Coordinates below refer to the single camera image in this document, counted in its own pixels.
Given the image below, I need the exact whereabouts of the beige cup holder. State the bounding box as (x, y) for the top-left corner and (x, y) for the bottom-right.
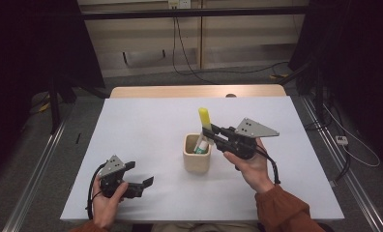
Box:
(182, 132), (213, 174)

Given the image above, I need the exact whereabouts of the white floor cable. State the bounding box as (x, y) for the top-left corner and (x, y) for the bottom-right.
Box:
(322, 102), (382, 168)

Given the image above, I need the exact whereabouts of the person's left hand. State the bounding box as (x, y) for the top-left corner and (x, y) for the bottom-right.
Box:
(92, 177), (130, 230)

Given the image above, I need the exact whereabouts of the person's right hand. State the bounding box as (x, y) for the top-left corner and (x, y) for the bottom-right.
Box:
(222, 138), (275, 194)

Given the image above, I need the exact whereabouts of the black curtain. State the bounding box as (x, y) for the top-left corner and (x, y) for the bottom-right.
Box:
(0, 0), (105, 185)
(288, 0), (383, 173)

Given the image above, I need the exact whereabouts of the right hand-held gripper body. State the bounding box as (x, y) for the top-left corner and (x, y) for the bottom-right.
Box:
(217, 117), (280, 160)

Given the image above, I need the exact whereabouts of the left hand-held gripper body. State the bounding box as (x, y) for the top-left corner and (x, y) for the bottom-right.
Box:
(97, 155), (144, 199)

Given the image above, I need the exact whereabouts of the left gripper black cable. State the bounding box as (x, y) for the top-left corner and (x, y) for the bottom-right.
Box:
(85, 162), (108, 221)

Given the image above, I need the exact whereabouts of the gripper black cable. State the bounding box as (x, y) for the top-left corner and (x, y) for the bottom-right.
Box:
(255, 144), (281, 186)
(85, 162), (108, 221)

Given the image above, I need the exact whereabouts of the black metal stand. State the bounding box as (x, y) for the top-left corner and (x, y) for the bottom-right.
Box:
(47, 75), (62, 135)

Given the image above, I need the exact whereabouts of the yellow highlighter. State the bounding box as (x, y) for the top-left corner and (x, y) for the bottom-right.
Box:
(197, 107), (212, 131)

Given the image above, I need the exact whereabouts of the white wall outlet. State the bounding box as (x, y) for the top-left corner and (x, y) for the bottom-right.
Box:
(167, 0), (192, 10)

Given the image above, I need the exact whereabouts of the long black floor cable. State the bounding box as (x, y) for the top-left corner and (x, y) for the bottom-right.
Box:
(171, 17), (289, 86)

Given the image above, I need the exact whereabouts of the black horizontal metal bar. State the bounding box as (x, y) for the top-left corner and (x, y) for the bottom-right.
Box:
(80, 5), (310, 21)

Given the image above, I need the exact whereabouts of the aluminium floor rail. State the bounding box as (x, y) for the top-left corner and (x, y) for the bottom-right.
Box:
(299, 96), (383, 232)
(1, 110), (73, 232)

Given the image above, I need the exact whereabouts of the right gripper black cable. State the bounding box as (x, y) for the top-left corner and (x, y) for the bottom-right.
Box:
(255, 144), (281, 186)

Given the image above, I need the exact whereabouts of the white table mat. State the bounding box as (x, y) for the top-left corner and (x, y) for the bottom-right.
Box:
(60, 96), (345, 223)

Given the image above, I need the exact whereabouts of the white pen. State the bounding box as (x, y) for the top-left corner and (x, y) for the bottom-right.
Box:
(194, 133), (207, 153)

